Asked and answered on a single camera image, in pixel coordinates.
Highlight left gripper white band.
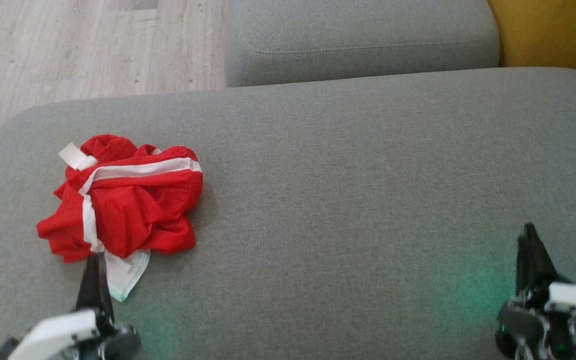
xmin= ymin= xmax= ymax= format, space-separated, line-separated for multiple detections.
xmin=7 ymin=252 xmax=120 ymax=360

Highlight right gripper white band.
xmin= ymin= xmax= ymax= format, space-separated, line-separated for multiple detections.
xmin=515 ymin=222 xmax=576 ymax=360

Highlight red and white jersey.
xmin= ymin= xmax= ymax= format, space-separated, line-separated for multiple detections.
xmin=36 ymin=134 xmax=204 ymax=303

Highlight large grey sofa seat cushion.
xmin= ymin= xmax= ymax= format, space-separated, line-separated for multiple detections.
xmin=0 ymin=67 xmax=576 ymax=360

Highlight small grey sofa cushion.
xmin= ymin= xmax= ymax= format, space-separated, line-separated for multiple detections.
xmin=224 ymin=0 xmax=501 ymax=89

